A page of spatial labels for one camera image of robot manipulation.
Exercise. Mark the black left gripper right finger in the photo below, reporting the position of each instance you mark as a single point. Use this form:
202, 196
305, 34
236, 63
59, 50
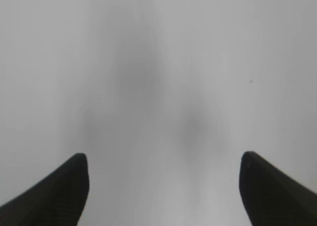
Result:
271, 198

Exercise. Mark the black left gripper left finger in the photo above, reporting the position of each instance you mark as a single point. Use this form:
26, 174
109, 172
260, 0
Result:
57, 200

